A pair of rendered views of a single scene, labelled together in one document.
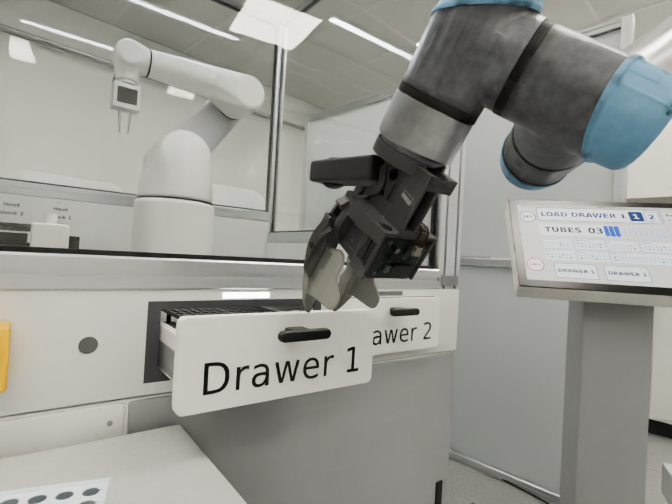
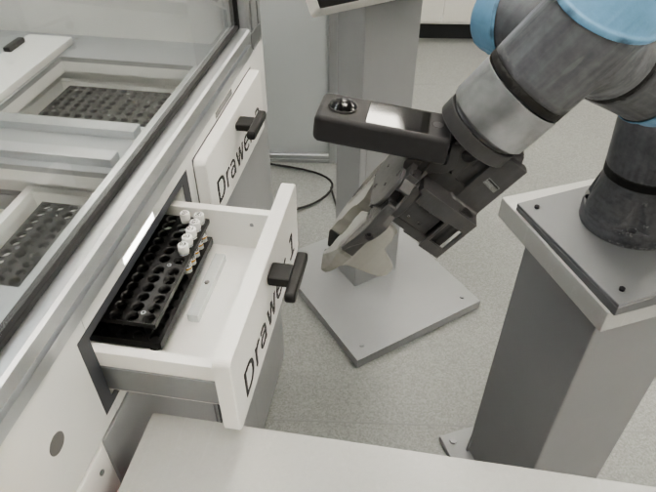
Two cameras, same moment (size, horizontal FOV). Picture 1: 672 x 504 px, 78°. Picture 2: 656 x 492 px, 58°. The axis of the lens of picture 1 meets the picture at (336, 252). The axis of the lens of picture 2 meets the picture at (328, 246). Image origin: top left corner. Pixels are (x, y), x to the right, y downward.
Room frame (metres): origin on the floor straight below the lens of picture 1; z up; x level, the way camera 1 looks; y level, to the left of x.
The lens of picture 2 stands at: (0.16, 0.33, 1.36)
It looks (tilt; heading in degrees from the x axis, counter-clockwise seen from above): 41 degrees down; 317
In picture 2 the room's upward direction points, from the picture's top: straight up
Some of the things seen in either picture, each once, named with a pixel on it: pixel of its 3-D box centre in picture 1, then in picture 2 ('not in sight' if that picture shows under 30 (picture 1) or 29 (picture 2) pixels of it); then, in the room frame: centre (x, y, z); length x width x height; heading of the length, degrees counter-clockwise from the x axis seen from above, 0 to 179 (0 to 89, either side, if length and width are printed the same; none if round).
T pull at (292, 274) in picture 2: (300, 333); (285, 274); (0.53, 0.04, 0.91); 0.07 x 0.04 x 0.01; 127
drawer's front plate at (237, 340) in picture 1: (288, 353); (264, 293); (0.55, 0.06, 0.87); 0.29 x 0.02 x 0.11; 127
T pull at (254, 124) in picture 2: (400, 311); (249, 124); (0.82, -0.13, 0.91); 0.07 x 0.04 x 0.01; 127
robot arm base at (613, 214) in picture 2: not in sight; (639, 192); (0.36, -0.51, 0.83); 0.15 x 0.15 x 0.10
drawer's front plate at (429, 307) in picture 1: (390, 325); (233, 141); (0.84, -0.12, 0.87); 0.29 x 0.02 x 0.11; 127
